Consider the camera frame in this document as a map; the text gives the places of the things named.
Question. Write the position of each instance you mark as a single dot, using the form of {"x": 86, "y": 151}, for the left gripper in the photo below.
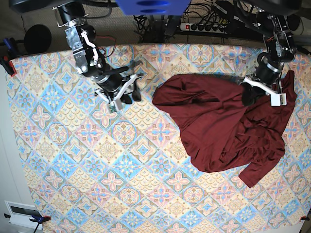
{"x": 267, "y": 72}

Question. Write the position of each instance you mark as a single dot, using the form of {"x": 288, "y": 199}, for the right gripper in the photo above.
{"x": 110, "y": 85}

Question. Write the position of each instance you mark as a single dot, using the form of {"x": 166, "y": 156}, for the dark red t-shirt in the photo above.
{"x": 218, "y": 132}

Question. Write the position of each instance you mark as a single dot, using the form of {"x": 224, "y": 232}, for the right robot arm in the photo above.
{"x": 89, "y": 60}

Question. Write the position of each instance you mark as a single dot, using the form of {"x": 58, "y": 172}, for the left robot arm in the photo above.
{"x": 274, "y": 29}

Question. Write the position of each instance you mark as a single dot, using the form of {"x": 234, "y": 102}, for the patterned tablecloth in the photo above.
{"x": 93, "y": 171}

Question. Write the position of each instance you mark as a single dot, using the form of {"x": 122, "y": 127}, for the white power strip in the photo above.
{"x": 203, "y": 28}

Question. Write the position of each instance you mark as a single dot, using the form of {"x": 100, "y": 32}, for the black round stool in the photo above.
{"x": 37, "y": 39}

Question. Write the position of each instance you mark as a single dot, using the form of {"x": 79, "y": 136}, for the red black clamp left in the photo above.
{"x": 8, "y": 66}

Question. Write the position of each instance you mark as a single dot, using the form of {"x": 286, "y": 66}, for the blue clamp upper left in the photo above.
{"x": 12, "y": 46}

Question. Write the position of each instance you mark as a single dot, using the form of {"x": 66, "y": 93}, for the orange clamp bottom right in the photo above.
{"x": 305, "y": 218}

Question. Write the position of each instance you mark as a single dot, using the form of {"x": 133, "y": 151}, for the blue orange clamp bottom left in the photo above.
{"x": 27, "y": 220}

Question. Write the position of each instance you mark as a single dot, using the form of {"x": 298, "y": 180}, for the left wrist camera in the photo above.
{"x": 278, "y": 99}

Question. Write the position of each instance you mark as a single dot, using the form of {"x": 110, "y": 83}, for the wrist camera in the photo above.
{"x": 115, "y": 106}
{"x": 278, "y": 99}

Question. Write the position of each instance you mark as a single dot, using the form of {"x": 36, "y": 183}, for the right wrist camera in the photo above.
{"x": 115, "y": 106}

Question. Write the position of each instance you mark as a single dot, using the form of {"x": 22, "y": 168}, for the metal table frame leg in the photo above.
{"x": 298, "y": 43}

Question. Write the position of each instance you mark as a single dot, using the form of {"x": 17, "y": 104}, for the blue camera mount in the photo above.
{"x": 153, "y": 7}

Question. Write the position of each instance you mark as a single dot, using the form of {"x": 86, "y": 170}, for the white wall outlet box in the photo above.
{"x": 20, "y": 210}

